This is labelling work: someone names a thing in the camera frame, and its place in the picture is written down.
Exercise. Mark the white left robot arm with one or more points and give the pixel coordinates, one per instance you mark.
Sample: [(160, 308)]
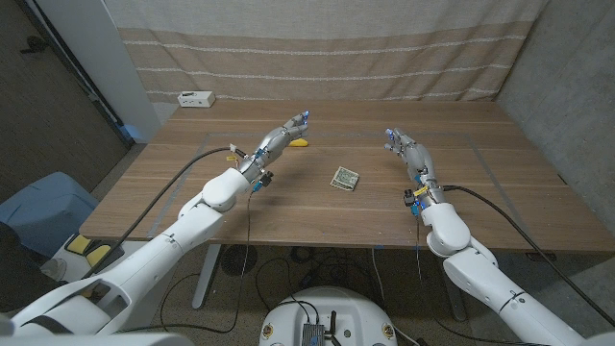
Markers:
[(158, 254)]

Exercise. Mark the yellow sponges on floor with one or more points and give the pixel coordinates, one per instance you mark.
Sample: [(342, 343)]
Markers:
[(96, 254)]

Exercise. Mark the blue plastic bin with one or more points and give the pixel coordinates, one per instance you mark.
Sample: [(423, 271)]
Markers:
[(43, 211)]

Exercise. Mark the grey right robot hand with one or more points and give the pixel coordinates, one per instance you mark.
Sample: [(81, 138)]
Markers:
[(420, 161)]

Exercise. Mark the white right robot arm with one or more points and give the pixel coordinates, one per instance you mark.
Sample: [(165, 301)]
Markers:
[(480, 283)]

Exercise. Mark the black round floor fan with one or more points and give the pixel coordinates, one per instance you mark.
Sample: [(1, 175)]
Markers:
[(238, 259)]

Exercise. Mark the white robot torso base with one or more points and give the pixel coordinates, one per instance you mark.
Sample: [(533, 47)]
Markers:
[(331, 307)]

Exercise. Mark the white table leg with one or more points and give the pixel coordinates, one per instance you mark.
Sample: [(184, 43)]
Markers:
[(207, 274)]

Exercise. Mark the yellow toy banana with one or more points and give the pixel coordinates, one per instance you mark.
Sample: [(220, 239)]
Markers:
[(299, 142)]

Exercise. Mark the white power strip box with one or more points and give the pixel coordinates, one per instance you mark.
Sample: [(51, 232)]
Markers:
[(196, 99)]

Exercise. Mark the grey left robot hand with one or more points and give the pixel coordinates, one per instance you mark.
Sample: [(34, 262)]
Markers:
[(271, 141)]

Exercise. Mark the white door frame panel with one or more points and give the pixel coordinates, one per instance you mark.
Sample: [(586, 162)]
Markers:
[(105, 67)]

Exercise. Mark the one dollar bill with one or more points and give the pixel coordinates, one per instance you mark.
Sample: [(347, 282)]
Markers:
[(345, 179)]

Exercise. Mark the grey table leg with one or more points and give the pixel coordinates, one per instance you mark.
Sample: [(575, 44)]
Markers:
[(454, 303)]

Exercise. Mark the grey electronics box on torso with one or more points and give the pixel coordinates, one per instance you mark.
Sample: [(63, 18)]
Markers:
[(312, 335)]

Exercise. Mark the beige striped fabric backdrop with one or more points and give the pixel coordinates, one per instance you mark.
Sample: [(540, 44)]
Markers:
[(327, 57)]

